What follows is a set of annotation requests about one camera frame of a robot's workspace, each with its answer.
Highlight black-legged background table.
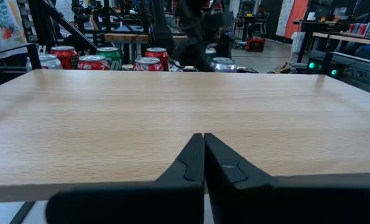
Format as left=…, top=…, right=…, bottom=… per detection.
left=293, top=18, right=370, bottom=65

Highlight silver Diet Coke can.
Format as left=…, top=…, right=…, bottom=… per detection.
left=210, top=57, right=238, bottom=73
left=25, top=54, right=63, bottom=71

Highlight white bin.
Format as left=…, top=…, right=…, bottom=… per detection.
left=290, top=30, right=307, bottom=54

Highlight green Sprite can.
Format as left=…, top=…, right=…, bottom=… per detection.
left=205, top=48, right=217, bottom=65
left=96, top=46, right=123, bottom=71

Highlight red Coca-Cola Zero can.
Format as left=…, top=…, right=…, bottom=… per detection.
left=144, top=47, right=170, bottom=72

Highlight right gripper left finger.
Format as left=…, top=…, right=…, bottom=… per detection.
left=45, top=133, right=205, bottom=224

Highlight red toolbox on floor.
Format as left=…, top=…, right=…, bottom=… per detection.
left=246, top=37, right=266, bottom=53

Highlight orange white hanging banner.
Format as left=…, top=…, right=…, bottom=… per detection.
left=276, top=0, right=310, bottom=39

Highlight person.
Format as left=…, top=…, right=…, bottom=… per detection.
left=55, top=0, right=94, bottom=38

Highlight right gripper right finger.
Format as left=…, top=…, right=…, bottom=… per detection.
left=203, top=133, right=370, bottom=224

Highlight floral patterned cloth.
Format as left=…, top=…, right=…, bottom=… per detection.
left=0, top=0, right=27, bottom=52

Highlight wooden shelf black frame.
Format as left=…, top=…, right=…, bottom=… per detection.
left=0, top=68, right=370, bottom=224

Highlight black box green lights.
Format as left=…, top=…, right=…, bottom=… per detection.
left=305, top=51, right=370, bottom=94

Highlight wooden background table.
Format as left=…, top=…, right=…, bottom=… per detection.
left=104, top=32, right=188, bottom=44

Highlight black background chair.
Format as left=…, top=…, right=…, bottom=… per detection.
left=252, top=11, right=270, bottom=35

